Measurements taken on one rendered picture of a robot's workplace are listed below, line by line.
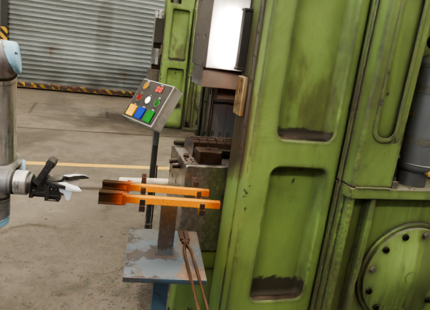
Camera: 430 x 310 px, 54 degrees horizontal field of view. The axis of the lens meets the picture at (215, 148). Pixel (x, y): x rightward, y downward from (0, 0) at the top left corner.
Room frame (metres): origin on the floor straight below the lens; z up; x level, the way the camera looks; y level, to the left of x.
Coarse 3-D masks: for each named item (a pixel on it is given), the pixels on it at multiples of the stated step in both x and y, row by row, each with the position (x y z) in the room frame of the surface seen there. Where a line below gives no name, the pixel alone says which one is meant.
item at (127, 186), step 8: (104, 184) 1.50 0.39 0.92; (112, 184) 1.50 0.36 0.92; (120, 184) 1.50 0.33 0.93; (128, 184) 1.50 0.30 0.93; (136, 184) 1.52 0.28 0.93; (144, 184) 1.53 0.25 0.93; (160, 192) 1.52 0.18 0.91; (168, 192) 1.53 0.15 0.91; (176, 192) 1.53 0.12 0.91; (184, 192) 1.54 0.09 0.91; (192, 192) 1.54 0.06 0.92; (208, 192) 1.55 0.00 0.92
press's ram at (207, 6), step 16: (208, 0) 2.11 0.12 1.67; (224, 0) 2.03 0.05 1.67; (240, 0) 2.05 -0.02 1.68; (208, 16) 2.07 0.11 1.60; (224, 16) 2.03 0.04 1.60; (240, 16) 2.05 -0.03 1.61; (208, 32) 2.04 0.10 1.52; (224, 32) 2.03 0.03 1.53; (208, 48) 2.01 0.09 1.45; (224, 48) 2.04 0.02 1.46; (208, 64) 2.02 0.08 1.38; (224, 64) 2.04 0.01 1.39
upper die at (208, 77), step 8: (200, 72) 2.09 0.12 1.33; (208, 72) 2.07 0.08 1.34; (216, 72) 2.08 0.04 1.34; (224, 72) 2.09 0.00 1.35; (232, 72) 2.11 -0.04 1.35; (240, 72) 2.12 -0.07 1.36; (192, 80) 2.23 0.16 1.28; (200, 80) 2.07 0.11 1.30; (208, 80) 2.07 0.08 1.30; (216, 80) 2.08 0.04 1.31; (224, 80) 2.10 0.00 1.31; (232, 80) 2.11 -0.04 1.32; (224, 88) 2.10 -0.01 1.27; (232, 88) 2.11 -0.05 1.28
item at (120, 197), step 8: (104, 192) 1.37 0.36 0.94; (112, 192) 1.38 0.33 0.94; (120, 192) 1.39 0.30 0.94; (104, 200) 1.38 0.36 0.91; (112, 200) 1.38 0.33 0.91; (120, 200) 1.39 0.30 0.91; (128, 200) 1.38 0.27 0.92; (136, 200) 1.39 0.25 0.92; (152, 200) 1.40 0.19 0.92; (160, 200) 1.40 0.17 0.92; (168, 200) 1.41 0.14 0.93; (176, 200) 1.41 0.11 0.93; (184, 200) 1.42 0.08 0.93; (192, 200) 1.43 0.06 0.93; (200, 200) 1.44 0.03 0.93; (208, 200) 1.45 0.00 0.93; (216, 200) 1.47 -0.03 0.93; (216, 208) 1.44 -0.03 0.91
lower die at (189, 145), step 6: (186, 138) 2.21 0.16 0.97; (192, 138) 2.11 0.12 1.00; (228, 138) 2.22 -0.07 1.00; (186, 144) 2.20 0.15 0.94; (192, 144) 2.08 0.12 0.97; (204, 144) 2.08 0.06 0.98; (210, 144) 2.09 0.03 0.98; (222, 144) 2.11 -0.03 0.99; (228, 144) 2.12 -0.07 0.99; (192, 150) 2.07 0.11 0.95; (192, 156) 2.06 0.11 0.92; (228, 156) 2.12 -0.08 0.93
